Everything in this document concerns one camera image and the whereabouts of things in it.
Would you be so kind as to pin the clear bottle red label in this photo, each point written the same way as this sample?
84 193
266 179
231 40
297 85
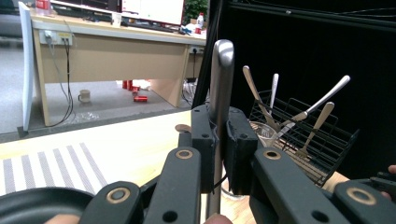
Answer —
43 5

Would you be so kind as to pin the light wooden office desk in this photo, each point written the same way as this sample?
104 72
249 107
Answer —
109 59

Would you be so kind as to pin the red can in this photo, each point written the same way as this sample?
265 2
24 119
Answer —
127 84
136 89
140 99

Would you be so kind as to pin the grey white striped placemat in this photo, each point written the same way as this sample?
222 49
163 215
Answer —
46 168

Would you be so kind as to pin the black keyboard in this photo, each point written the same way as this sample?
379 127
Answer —
149 27

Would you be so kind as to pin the white computer monitor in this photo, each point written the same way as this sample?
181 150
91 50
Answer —
152 11

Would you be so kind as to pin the black curtain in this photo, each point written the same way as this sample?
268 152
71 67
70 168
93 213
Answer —
311 46

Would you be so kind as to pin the metal cutlery piece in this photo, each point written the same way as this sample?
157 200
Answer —
253 88
274 87

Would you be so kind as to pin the white partition panel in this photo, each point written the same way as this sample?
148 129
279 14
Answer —
26 68

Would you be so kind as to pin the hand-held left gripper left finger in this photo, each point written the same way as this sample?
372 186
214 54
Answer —
204 137

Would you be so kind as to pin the metal fork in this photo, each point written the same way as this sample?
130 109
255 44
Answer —
322 116

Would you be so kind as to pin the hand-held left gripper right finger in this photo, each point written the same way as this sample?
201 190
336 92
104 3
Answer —
241 146

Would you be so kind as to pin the clear drinking glass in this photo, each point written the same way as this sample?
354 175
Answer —
264 133

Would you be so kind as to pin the white paper cup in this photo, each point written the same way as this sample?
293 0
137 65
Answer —
116 19

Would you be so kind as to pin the black plate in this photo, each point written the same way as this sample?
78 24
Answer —
31 205

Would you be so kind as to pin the silver table knife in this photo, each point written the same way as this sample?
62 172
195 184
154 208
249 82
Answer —
327 95

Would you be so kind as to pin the black metal stand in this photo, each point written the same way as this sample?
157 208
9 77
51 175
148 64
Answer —
207 62

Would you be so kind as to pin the white power strip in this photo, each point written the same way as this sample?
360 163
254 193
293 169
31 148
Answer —
56 37

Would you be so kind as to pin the green plant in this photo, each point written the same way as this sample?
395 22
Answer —
196 7

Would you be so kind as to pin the grey mug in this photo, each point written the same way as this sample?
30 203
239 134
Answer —
84 96

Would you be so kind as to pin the white bottle red cap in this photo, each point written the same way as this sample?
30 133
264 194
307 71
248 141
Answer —
200 21

